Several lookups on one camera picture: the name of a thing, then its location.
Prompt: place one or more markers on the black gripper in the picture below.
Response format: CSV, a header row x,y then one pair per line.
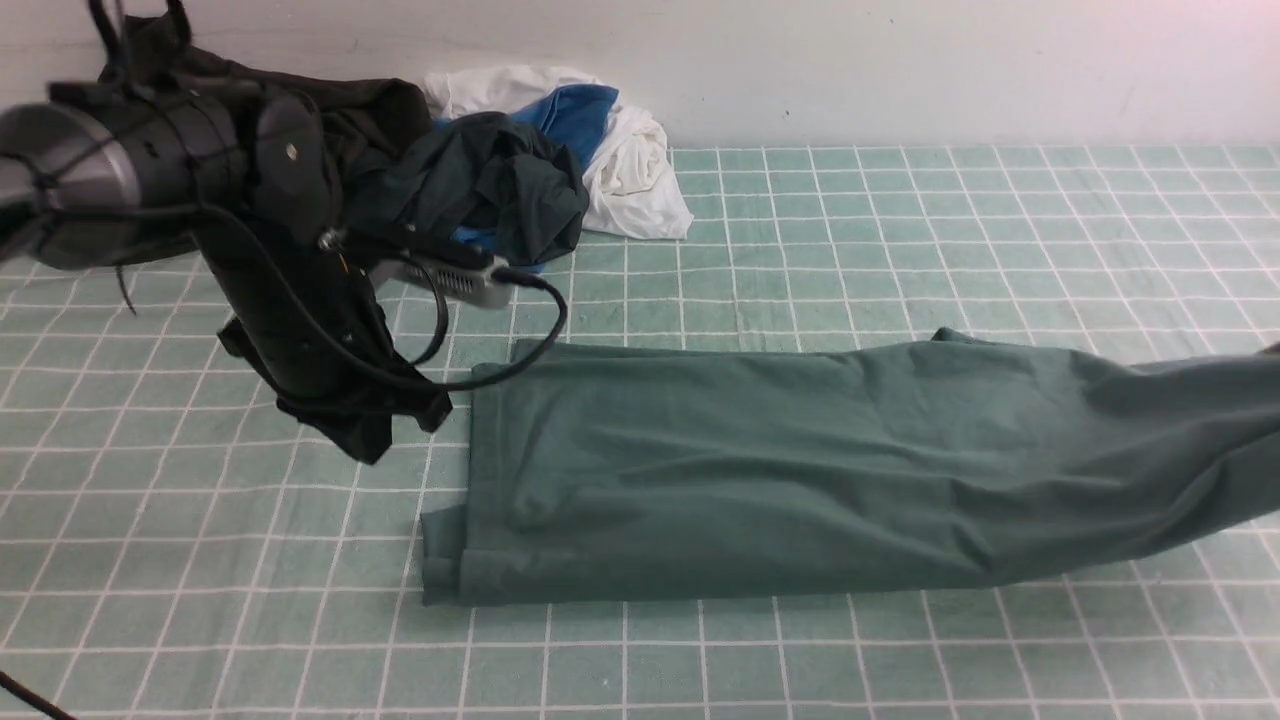
x,y
308,322

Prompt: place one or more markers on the green long-sleeve top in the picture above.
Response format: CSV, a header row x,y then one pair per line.
x,y
646,474

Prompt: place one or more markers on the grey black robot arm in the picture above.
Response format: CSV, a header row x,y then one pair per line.
x,y
103,174

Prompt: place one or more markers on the green checked tablecloth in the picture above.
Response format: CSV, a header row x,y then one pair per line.
x,y
174,548

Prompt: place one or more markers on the dark teal crumpled garment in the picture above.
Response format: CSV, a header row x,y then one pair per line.
x,y
488,173

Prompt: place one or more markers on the white crumpled garment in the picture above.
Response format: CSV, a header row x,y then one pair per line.
x,y
632,185

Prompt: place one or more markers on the blue crumpled garment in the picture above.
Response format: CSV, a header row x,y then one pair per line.
x,y
576,117

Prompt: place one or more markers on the dark olive crumpled garment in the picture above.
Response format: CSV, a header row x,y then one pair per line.
x,y
381,116

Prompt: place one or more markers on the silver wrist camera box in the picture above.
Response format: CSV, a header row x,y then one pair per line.
x,y
461,272

